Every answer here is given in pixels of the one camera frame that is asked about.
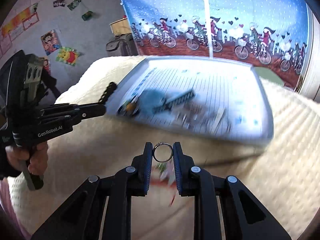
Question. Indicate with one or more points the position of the beige claw hair clip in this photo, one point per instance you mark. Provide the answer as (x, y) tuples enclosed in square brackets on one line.
[(197, 118)]

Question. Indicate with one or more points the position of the dark suitcase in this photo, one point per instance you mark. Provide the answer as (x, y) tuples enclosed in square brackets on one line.
[(122, 45)]

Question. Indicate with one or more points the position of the certificates on wall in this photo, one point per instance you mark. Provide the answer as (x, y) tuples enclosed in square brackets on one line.
[(21, 18)]

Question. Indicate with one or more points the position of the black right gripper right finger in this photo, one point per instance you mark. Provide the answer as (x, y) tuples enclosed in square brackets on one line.
[(224, 207)]

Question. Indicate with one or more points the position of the blue cartoon fabric wardrobe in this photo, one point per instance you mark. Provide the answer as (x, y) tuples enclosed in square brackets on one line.
[(271, 34)]

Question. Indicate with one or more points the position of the silver metal tray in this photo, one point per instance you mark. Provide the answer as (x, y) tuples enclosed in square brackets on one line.
[(216, 82)]

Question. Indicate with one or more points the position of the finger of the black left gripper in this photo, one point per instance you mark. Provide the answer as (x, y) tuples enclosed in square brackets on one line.
[(108, 92)]

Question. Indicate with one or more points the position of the silver ring bangle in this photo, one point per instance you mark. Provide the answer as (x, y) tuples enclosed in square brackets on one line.
[(162, 152)]

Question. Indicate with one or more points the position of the cream dotted blanket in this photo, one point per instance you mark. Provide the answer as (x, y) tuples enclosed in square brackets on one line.
[(285, 177)]

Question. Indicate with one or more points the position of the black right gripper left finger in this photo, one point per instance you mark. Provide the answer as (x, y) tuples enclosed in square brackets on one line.
[(100, 208)]

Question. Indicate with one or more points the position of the dark hair stick pink flowers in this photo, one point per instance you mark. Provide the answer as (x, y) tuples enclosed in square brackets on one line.
[(166, 170)]

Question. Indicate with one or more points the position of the cartoon character poster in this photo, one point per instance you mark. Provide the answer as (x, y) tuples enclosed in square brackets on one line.
[(50, 42)]

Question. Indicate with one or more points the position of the green wall ornament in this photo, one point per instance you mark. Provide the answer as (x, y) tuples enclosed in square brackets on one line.
[(87, 16)]

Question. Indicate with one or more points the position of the person's left hand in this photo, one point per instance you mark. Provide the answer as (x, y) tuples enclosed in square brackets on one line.
[(38, 161)]

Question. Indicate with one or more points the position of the wooden box cabinet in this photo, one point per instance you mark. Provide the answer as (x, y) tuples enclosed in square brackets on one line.
[(120, 27)]

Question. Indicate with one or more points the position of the winnie pooh wall sticker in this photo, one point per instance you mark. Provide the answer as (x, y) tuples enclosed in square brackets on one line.
[(67, 55)]

